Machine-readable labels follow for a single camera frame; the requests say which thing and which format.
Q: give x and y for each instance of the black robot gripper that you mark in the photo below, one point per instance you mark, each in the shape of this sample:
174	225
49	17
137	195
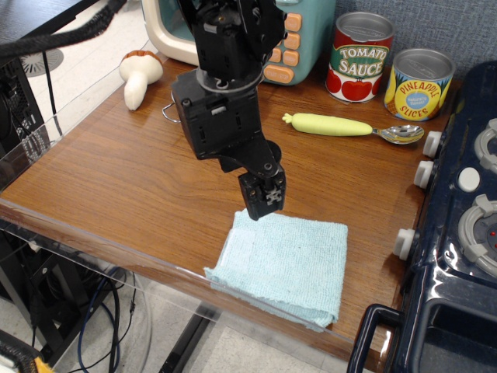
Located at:
225	124

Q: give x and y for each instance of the light blue towel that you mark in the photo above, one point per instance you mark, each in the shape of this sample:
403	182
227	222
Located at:
290	267

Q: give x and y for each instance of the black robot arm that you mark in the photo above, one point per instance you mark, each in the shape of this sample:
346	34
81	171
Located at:
234	39

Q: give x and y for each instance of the small steel pot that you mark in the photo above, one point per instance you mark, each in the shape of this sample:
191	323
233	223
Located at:
170	113

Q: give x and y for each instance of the white stove knob bottom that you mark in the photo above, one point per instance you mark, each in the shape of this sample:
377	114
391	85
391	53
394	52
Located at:
403	243

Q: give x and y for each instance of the white stove knob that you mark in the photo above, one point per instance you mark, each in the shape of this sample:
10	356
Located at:
432	143
403	243
423	173

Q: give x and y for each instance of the toy microwave teal cream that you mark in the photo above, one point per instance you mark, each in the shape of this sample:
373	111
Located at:
308	25

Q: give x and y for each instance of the white stove knob middle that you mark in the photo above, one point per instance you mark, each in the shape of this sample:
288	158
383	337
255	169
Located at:
423	173

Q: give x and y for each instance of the white stove knob top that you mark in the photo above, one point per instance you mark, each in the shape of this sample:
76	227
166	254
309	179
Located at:
432	143

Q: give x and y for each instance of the plush mushroom toy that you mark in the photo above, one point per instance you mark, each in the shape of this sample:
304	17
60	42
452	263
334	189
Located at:
139	69

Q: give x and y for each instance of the tomato sauce can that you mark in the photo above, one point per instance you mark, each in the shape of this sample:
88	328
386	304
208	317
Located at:
359	53

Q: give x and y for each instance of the pineapple slices can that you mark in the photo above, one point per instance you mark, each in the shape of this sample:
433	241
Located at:
418	84

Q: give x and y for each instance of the dark blue toy stove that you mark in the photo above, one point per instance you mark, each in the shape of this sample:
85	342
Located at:
447	319

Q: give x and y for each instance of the black computer tower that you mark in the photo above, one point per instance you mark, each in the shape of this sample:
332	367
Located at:
22	126

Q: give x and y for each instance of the black desk top left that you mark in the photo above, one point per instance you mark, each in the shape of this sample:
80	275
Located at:
24	19

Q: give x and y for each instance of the spoon with yellow-green handle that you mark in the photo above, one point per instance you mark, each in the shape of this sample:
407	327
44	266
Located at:
342	127

